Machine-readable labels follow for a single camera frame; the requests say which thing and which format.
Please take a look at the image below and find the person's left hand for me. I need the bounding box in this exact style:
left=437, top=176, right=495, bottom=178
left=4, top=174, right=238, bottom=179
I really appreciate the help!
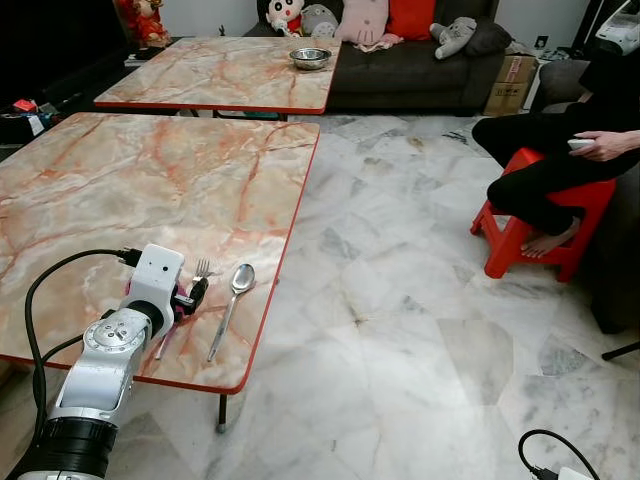
left=585, top=130, right=631, bottom=162

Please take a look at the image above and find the steel fork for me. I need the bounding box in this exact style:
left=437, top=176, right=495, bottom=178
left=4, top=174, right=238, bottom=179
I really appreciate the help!
left=155, top=258, right=214, bottom=361

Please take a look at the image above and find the steel spoon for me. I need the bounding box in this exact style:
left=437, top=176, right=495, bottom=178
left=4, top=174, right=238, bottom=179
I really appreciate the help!
left=207, top=263, right=257, bottom=363

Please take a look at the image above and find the marble-top folding table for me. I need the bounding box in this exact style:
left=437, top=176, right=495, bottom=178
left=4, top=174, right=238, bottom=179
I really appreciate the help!
left=0, top=111, right=322, bottom=434
left=92, top=37, right=342, bottom=117

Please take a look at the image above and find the dark armchair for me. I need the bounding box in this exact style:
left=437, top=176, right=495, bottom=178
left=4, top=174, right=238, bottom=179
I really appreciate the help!
left=588, top=165, right=640, bottom=336

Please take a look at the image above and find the black metal stand leg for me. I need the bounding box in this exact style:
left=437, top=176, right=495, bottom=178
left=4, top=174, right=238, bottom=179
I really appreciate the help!
left=601, top=335, right=640, bottom=362

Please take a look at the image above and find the black TV stand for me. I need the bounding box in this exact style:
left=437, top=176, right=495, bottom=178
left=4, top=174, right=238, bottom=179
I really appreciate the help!
left=0, top=50, right=151, bottom=161

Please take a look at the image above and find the large steel bowl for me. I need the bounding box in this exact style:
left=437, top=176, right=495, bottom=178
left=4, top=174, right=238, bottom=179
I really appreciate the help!
left=289, top=47, right=333, bottom=71

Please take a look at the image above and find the red gold figurine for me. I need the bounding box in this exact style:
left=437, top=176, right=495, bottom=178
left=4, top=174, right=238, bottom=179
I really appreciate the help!
left=115, top=0, right=171, bottom=49

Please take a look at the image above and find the black television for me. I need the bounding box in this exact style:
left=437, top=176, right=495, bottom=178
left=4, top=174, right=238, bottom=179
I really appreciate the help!
left=0, top=0, right=126, bottom=101

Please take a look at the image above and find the person in black clothes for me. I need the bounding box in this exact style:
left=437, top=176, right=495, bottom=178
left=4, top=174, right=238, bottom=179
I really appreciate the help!
left=471, top=55, right=640, bottom=261

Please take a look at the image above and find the cartoon boy plush doll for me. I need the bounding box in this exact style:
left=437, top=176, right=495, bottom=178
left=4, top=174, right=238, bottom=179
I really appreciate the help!
left=265, top=0, right=306, bottom=38

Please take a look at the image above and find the red plastic stool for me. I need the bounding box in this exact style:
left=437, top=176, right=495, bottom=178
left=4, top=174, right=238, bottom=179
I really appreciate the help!
left=472, top=148, right=616, bottom=283

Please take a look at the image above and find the round grey plush toy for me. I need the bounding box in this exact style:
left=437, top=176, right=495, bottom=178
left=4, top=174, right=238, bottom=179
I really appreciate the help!
left=303, top=5, right=339, bottom=39

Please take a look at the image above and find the dark grey sofa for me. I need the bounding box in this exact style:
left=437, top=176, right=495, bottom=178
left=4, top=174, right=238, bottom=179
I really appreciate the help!
left=245, top=0, right=513, bottom=114

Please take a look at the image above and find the white grey appliance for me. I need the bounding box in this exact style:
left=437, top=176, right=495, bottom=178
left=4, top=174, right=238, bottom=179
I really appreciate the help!
left=596, top=5, right=640, bottom=56

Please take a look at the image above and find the pink plush toy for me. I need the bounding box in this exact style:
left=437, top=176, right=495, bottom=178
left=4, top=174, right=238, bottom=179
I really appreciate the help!
left=335, top=0, right=401, bottom=51

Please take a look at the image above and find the grey upholstered seat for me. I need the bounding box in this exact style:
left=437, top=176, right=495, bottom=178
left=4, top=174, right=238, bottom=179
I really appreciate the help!
left=540, top=58, right=593, bottom=109

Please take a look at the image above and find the red cushion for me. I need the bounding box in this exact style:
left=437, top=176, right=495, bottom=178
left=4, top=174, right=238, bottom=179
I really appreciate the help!
left=388, top=0, right=438, bottom=41

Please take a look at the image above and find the brown cardboard box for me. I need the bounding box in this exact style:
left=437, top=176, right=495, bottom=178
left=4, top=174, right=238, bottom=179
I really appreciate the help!
left=485, top=55, right=538, bottom=116

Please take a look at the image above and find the grey plush bear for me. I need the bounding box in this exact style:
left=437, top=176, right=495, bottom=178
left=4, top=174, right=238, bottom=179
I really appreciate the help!
left=430, top=17, right=479, bottom=59

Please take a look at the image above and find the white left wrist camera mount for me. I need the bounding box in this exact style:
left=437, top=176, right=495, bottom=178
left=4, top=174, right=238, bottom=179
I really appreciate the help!
left=126, top=243, right=187, bottom=327

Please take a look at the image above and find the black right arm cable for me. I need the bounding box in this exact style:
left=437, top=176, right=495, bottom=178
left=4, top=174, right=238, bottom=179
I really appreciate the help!
left=517, top=429, right=602, bottom=480

